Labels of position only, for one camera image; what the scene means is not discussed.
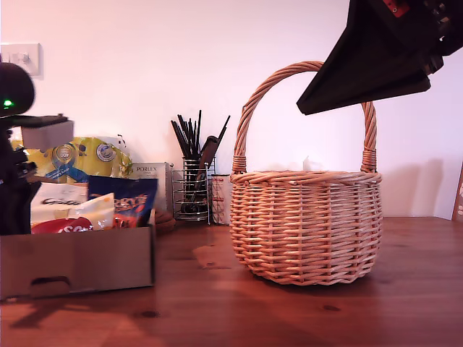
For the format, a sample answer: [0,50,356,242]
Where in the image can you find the brown cardboard box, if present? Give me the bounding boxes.
[0,209,157,301]

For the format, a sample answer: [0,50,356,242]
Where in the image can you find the blue Terry's mini eggs bag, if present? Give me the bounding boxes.
[88,175,159,231]

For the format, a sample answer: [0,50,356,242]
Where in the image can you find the white Galaxy mini eggs bag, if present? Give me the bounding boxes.
[30,182,90,220]

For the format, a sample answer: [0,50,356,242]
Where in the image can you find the white Porlex box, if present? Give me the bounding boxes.
[130,161,174,214]

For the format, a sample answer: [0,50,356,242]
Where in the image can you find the yellow plastic paper roll pack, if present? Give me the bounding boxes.
[10,136,133,185]

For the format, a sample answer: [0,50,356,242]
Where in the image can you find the white crumpled tissue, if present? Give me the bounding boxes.
[302,155,326,173]

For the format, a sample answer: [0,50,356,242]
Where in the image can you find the brown board with white dots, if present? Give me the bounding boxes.
[451,169,463,222]

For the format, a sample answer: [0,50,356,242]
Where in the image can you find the black chopstick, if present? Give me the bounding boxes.
[176,113,192,160]
[170,120,188,160]
[215,115,232,145]
[196,110,203,160]

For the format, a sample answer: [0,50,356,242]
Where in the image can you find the brown wooden spatula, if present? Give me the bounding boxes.
[184,135,220,214]

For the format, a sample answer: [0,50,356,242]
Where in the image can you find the white tin can red lines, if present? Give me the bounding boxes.
[211,173,232,225]

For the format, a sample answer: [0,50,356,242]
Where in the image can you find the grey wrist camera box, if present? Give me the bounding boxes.
[21,114,76,150]

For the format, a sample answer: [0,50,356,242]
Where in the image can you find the woven wicker basket with handle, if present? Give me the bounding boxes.
[229,60,383,286]

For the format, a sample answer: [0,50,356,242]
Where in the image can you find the white light switch plate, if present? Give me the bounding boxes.
[0,43,41,79]

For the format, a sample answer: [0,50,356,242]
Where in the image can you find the chrome wire utensil holder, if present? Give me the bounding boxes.
[170,157,217,222]

